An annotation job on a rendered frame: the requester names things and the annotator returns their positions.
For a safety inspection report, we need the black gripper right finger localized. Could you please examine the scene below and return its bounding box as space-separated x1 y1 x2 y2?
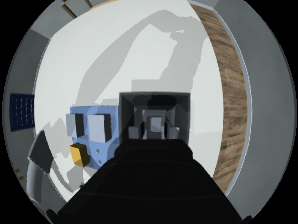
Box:
164 121 179 139

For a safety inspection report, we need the small yellow block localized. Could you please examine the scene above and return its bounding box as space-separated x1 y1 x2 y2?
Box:
69 143 90 168

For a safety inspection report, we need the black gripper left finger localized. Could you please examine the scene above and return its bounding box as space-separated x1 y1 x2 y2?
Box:
129 121 144 139

